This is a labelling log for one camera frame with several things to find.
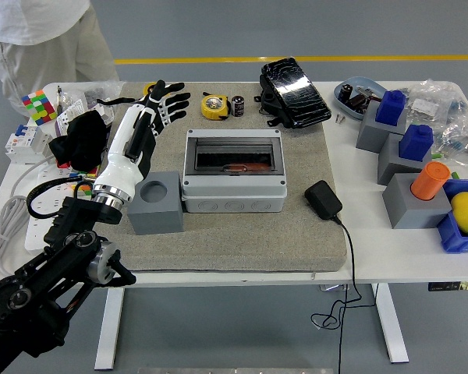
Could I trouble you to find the black power adapter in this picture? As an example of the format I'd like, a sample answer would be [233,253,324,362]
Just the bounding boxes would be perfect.
[303,179,343,221]

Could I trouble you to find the black foot pedal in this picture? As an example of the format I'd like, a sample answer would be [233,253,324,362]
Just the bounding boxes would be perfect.
[259,57,332,130]

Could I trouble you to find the white table leg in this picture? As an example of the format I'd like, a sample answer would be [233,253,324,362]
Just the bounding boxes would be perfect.
[372,283,410,364]
[94,288,125,371]

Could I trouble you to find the black cloth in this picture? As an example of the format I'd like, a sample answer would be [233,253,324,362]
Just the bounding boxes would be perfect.
[48,110,110,172]

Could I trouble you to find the round yellow tape measure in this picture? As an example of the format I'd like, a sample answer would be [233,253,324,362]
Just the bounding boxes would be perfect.
[200,94,230,121]

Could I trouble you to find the square yellow tape measure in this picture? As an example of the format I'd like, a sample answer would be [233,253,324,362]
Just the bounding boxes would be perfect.
[96,83,159,107]

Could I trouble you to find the grey plastic junction box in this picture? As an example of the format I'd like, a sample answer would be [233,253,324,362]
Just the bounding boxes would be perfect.
[181,129,289,214]

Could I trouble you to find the black table control box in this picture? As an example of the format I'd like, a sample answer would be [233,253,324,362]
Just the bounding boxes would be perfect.
[427,280,468,292]

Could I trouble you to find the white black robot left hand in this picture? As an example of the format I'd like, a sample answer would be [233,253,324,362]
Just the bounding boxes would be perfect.
[92,79,192,203]

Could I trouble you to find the grey-brown mat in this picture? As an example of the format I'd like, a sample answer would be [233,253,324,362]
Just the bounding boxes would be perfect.
[90,80,348,273]

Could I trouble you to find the brown capacitors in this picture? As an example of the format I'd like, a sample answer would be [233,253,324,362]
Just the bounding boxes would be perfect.
[346,92,371,114]

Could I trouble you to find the blue plastic bin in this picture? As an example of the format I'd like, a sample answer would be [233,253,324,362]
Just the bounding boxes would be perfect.
[436,178,468,255]

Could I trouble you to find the blue-grey dish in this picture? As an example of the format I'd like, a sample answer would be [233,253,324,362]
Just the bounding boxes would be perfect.
[333,76,389,121]

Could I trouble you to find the orange cylinder battery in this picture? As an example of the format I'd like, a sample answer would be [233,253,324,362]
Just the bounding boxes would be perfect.
[409,161,452,202]
[222,162,272,173]

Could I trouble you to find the grey block holder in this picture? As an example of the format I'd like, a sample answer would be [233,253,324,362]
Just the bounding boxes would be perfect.
[355,101,409,153]
[377,133,433,186]
[381,172,453,230]
[127,170,185,236]

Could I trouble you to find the clear bag of parts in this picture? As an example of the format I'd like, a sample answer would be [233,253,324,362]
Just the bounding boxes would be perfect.
[432,116,468,168]
[404,79,468,126]
[62,79,126,126]

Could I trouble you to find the white purple packet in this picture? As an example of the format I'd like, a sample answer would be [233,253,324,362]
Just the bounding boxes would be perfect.
[54,99,83,136]

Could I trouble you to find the white circuit breaker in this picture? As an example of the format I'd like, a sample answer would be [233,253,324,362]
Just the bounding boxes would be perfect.
[4,123,54,165]

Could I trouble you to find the black adapter cord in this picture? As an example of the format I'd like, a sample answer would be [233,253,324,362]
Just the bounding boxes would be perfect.
[310,215,377,374]

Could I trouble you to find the smoky transparent box lid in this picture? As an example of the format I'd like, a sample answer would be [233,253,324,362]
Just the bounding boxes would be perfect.
[187,136,281,175]

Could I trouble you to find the white power strip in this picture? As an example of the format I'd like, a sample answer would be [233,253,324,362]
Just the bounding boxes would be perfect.
[24,161,79,251]

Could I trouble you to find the blue bottle-shaped block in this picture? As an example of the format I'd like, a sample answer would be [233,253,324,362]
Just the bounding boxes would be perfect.
[375,89,407,128]
[397,123,434,161]

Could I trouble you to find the colourful puzzle cube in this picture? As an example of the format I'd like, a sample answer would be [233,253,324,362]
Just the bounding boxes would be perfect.
[70,165,102,196]
[21,89,59,126]

